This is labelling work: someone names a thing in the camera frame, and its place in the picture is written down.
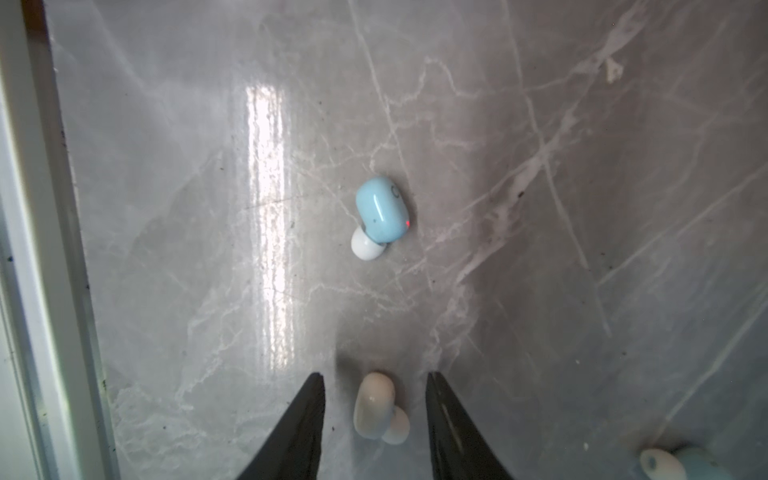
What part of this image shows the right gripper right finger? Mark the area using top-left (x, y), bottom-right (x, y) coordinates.
top-left (425, 371), bottom-right (513, 480)

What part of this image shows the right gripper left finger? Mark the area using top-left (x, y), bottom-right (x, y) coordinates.
top-left (238, 373), bottom-right (326, 480)

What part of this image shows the blue earbud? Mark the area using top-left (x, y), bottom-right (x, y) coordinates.
top-left (639, 447), bottom-right (735, 480)
top-left (350, 176), bottom-right (411, 261)

